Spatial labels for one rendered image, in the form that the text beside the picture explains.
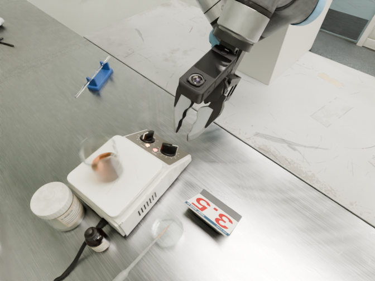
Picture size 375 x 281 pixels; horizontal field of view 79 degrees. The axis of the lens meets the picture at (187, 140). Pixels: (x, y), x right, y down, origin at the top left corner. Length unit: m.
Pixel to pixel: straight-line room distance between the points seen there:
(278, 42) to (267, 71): 0.09
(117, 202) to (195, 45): 0.64
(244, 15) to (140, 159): 0.28
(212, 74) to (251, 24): 0.09
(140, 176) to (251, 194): 0.22
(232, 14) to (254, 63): 0.34
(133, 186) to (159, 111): 0.28
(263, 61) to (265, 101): 0.11
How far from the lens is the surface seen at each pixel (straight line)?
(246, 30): 0.40
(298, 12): 0.49
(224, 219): 0.43
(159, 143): 0.49
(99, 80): 0.73
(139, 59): 0.81
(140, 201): 0.40
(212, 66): 0.38
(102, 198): 0.39
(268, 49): 0.68
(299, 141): 0.60
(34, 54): 0.97
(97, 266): 0.45
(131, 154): 0.42
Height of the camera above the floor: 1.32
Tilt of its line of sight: 52 degrees down
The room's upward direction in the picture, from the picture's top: straight up
